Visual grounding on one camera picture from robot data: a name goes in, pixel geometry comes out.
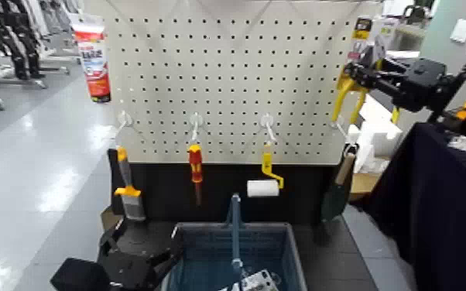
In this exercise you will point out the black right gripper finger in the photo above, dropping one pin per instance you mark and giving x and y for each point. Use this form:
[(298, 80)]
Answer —
[(373, 79), (393, 65)]

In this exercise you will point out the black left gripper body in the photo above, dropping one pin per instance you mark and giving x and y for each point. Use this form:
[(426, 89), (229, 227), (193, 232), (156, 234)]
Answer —
[(131, 268)]

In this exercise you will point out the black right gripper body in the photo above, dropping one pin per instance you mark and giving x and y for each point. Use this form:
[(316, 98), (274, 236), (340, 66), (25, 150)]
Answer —
[(424, 81)]

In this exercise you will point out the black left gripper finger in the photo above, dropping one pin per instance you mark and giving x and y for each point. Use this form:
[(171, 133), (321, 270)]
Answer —
[(170, 252), (113, 237)]

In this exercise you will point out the yellow pliers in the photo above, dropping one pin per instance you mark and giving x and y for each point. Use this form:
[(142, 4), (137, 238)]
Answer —
[(340, 93)]

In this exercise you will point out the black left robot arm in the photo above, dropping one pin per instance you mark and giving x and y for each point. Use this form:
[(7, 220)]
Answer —
[(78, 276)]

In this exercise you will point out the blue plastic crate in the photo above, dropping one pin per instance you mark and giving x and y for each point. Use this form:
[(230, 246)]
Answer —
[(208, 248)]

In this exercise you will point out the white pegboard hook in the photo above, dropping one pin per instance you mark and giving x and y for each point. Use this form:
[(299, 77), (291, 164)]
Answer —
[(196, 120), (124, 119), (266, 120), (338, 124)]

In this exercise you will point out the white foam blocks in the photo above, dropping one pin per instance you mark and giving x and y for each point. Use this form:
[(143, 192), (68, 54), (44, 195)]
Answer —
[(383, 138)]

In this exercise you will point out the black base panel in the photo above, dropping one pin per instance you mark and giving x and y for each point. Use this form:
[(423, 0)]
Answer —
[(164, 191)]

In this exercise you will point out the clear plastic bags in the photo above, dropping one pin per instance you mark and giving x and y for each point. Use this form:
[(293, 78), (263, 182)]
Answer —
[(462, 144)]

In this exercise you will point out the white packaged item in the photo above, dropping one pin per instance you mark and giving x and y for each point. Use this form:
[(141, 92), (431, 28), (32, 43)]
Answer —
[(257, 282)]

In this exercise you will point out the red yellow screwdriver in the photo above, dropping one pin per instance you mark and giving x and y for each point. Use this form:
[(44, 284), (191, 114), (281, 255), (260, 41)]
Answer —
[(195, 162)]

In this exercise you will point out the brown cardboard box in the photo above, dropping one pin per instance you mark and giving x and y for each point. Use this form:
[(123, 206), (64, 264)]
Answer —
[(363, 183)]

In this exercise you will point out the black table cloth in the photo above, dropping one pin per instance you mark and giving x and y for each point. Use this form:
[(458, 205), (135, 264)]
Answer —
[(432, 211)]

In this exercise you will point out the white metal pegboard panel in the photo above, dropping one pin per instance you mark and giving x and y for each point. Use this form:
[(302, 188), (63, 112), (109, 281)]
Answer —
[(233, 81)]

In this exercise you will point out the red white sealant tube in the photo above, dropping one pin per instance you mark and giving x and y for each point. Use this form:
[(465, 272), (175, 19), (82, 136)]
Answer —
[(95, 61)]

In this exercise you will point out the black humanoid robot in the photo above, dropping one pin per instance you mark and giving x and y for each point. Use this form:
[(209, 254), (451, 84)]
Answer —
[(17, 40)]

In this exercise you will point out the yellow black striped post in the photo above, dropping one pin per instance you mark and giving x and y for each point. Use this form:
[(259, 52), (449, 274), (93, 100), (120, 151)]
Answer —
[(395, 116)]

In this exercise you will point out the white wall switch plate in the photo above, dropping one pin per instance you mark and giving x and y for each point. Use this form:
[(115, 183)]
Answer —
[(461, 31)]

